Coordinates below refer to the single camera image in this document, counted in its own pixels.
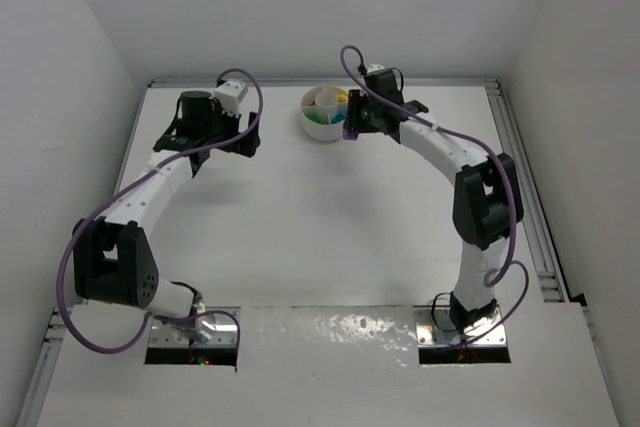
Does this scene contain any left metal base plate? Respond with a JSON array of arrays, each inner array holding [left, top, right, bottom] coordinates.
[[148, 307, 240, 348]]

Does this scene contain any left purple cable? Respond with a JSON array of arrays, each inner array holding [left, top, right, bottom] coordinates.
[[55, 68, 264, 354]]

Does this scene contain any teal lego brick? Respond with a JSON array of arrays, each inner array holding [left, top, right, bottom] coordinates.
[[330, 113, 345, 124]]

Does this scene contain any white divided round container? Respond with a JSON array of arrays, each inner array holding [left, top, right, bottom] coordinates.
[[300, 85, 348, 142]]

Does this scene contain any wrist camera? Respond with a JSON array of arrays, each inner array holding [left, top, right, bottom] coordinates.
[[213, 80, 248, 117], [366, 64, 385, 75]]

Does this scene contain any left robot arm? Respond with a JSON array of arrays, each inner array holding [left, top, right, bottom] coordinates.
[[73, 80, 260, 318]]

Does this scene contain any metal base plate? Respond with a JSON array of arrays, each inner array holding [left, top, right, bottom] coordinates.
[[148, 307, 240, 348], [414, 305, 510, 347]]

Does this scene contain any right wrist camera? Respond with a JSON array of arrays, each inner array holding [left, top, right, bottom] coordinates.
[[366, 64, 385, 75]]

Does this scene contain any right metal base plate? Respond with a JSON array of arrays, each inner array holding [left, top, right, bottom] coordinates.
[[414, 305, 510, 347]]

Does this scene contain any purple arch lego brick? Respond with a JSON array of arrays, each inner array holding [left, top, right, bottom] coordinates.
[[343, 129, 359, 141]]

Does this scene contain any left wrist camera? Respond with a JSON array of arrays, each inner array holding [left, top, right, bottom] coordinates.
[[213, 80, 248, 117]]

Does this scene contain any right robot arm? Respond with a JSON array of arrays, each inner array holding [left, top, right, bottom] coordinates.
[[343, 65, 524, 334]]

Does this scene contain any green lego plate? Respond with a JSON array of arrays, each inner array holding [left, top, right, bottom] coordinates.
[[307, 115, 326, 125]]

